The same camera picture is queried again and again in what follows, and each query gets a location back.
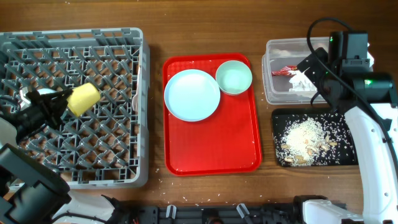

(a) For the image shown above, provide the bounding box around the yellow cup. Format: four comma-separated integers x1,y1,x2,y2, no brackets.
67,83,101,116

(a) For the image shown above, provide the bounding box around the white plastic fork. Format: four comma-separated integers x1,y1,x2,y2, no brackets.
131,92,139,112

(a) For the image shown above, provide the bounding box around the green bowl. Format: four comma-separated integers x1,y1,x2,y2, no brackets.
215,60,252,95

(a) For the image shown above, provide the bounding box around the large light blue plate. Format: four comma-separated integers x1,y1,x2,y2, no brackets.
164,69,221,122

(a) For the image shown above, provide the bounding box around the small light blue bowl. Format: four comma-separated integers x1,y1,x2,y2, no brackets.
37,88,57,95

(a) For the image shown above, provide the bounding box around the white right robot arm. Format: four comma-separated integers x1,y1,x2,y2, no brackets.
297,48,397,223

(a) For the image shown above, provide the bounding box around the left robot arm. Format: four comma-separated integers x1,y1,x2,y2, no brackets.
1,89,119,223

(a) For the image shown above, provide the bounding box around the clear plastic waste bin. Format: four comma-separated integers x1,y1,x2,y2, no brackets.
262,38,325,105

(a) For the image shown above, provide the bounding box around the grey dishwasher rack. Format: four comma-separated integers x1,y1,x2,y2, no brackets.
1,27,150,189

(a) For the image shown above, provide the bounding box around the crumpled white paper napkin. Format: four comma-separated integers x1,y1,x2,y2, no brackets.
289,70,317,91

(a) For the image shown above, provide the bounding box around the red snack wrapper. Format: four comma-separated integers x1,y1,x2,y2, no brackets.
271,65,297,77

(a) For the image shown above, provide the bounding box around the black plastic tray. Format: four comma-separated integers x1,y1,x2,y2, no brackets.
271,108,358,167

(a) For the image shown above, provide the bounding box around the pile of rice scraps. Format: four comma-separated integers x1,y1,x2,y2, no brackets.
276,118,338,166

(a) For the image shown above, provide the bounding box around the red serving tray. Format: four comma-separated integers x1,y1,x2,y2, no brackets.
162,53,262,176

